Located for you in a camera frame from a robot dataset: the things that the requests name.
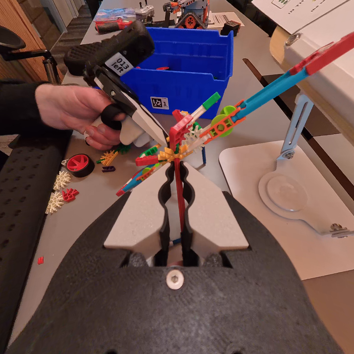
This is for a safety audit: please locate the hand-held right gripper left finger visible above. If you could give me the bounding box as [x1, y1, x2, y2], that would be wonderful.
[103, 162, 175, 261]

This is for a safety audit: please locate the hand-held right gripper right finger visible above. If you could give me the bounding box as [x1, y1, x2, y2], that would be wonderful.
[180, 161, 249, 259]

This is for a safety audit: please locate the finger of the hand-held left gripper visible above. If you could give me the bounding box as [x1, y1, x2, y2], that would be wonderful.
[132, 98, 170, 148]
[133, 132, 152, 148]

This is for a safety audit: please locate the colourful toy wheel model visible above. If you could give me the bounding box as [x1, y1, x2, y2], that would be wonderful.
[116, 32, 354, 247]

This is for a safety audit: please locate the blue plastic bin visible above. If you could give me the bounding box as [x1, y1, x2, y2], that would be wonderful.
[120, 27, 234, 120]

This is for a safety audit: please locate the person's left forearm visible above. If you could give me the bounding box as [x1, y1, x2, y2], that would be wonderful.
[0, 79, 48, 136]

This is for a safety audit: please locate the person's left hand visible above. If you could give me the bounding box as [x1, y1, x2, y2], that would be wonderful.
[35, 82, 130, 151]

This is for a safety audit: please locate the blue printed packet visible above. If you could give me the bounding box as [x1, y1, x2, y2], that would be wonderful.
[94, 8, 137, 22]

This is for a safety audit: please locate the small white toy robot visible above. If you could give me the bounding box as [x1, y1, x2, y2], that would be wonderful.
[136, 1, 155, 24]

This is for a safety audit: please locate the yellow toy connector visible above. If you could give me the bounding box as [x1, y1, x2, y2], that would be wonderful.
[96, 150, 119, 166]

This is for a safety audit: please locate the red wheel black tyre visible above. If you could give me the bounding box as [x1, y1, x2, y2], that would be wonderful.
[66, 153, 95, 178]

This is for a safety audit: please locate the red toy connector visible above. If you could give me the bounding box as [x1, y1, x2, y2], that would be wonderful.
[62, 188, 80, 202]

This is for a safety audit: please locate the grey toy robot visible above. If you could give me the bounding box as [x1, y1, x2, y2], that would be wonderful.
[163, 0, 211, 29]

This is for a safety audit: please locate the white snowflake toy connector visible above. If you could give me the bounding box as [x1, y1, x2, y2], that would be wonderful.
[53, 171, 72, 191]
[45, 191, 65, 215]

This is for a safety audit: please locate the white paper sheet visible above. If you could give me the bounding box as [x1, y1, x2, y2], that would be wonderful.
[207, 11, 245, 28]

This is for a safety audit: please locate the small black box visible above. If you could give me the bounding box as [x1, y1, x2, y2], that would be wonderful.
[220, 20, 241, 37]

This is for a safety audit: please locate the wooden cabinet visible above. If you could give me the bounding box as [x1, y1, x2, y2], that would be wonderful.
[0, 0, 64, 83]

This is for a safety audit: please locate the black chair armrest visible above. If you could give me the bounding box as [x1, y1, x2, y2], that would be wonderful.
[0, 26, 60, 83]

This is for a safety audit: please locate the white document stand with sheet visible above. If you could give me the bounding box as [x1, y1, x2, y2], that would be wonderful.
[252, 0, 352, 34]

